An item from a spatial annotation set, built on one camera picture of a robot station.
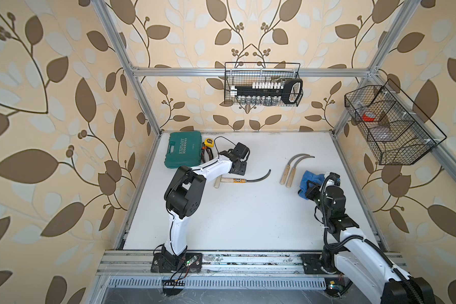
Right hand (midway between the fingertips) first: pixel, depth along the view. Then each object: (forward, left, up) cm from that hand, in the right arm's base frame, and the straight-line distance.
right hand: (308, 182), depth 85 cm
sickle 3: (+13, +2, -11) cm, 17 cm away
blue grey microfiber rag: (+2, +1, +2) cm, 3 cm away
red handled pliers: (+29, +48, -11) cm, 58 cm away
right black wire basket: (+7, -31, +23) cm, 39 cm away
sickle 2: (+9, +8, -11) cm, 16 cm away
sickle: (+8, +42, -9) cm, 43 cm away
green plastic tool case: (+27, +61, -5) cm, 67 cm away
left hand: (+14, +32, -5) cm, 36 cm away
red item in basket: (+19, -25, +21) cm, 38 cm away
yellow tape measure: (+34, +48, -8) cm, 60 cm away
